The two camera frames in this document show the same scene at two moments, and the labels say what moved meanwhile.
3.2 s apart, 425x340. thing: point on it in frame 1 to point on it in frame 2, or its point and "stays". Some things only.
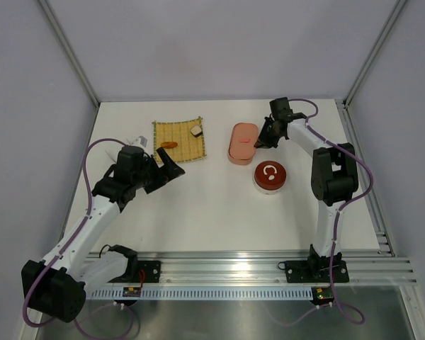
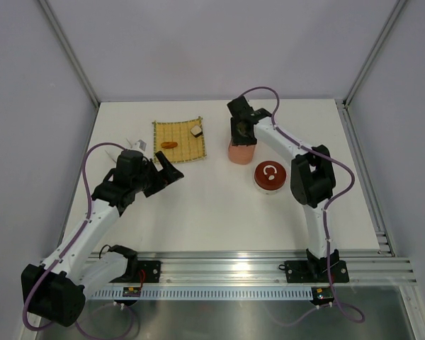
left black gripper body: [151, 177] stays
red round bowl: [270, 175] stays
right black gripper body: [272, 137] to [236, 136]
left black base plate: [148, 272] stays
